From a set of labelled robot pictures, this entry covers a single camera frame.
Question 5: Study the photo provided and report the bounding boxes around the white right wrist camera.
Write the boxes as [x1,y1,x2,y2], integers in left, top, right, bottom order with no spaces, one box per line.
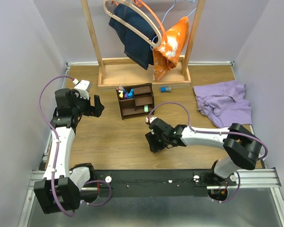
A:
[146,116,157,125]

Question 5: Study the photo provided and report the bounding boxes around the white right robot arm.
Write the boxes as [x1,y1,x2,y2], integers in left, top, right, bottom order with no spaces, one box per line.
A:
[145,117,262,185]

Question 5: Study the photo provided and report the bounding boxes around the beige wooden hanger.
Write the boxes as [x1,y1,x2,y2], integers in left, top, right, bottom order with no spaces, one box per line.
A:
[103,0,168,48]

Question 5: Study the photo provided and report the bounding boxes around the blue grey cylinder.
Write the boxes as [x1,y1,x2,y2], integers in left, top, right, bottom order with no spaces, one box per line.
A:
[160,87,172,93]

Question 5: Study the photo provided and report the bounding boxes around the brown wooden desk organizer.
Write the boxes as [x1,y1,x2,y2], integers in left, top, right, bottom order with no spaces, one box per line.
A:
[116,83,155,120]

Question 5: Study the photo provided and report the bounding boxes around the wooden clothes rack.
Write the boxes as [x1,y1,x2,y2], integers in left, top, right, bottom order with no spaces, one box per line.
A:
[81,0,205,89]

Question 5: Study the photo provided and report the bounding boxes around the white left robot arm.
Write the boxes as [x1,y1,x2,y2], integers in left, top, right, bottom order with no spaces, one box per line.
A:
[34,86,104,217]

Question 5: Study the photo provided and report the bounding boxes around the orange plastic hanger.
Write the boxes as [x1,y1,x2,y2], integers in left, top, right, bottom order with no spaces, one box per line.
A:
[103,0,168,48]

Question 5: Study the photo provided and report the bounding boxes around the orange white cloth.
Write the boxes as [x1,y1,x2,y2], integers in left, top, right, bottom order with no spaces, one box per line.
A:
[152,16,190,82]

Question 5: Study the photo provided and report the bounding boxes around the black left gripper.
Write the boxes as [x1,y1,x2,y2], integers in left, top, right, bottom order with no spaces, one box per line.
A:
[71,89,105,117]

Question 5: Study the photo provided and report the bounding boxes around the purple cloth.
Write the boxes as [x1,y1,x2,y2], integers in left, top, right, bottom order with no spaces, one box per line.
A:
[193,80,252,128]

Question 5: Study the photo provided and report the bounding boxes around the dark blue jeans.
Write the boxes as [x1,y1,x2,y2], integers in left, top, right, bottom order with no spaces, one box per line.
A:
[109,4,158,70]

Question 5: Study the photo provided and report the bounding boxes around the small green bottle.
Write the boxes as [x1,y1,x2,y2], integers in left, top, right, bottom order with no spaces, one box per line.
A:
[144,105,149,113]

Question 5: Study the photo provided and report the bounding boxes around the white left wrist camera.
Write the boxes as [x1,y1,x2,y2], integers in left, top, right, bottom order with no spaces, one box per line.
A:
[72,79,91,100]

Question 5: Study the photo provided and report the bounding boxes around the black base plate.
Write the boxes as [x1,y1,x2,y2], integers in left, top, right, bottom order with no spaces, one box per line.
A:
[78,168,237,198]

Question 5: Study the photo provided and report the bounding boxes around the light blue wire hanger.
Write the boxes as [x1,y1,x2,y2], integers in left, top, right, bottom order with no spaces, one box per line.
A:
[150,0,197,51]

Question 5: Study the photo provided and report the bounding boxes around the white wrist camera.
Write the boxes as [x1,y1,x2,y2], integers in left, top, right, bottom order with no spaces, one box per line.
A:
[146,116,157,125]
[72,79,91,100]

